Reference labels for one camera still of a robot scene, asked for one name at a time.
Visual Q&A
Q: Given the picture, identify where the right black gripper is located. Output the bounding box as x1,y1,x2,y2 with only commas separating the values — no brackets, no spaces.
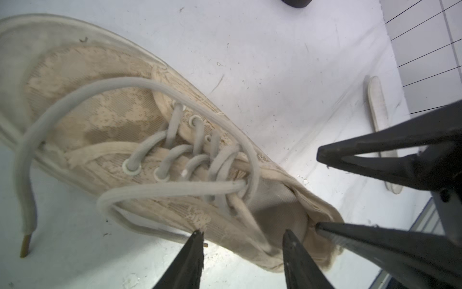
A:
315,101,462,289

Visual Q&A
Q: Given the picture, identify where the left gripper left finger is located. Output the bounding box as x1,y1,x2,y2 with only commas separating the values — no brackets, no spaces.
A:
153,230,204,289

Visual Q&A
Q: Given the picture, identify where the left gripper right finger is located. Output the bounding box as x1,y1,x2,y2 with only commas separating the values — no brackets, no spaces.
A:
282,230,334,289

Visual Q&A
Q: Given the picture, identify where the aluminium mounting rail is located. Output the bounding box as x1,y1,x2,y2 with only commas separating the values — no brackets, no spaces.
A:
371,199,453,289

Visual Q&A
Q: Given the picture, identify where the metal jewelry stand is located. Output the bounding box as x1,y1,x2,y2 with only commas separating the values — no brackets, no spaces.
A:
282,0,312,8

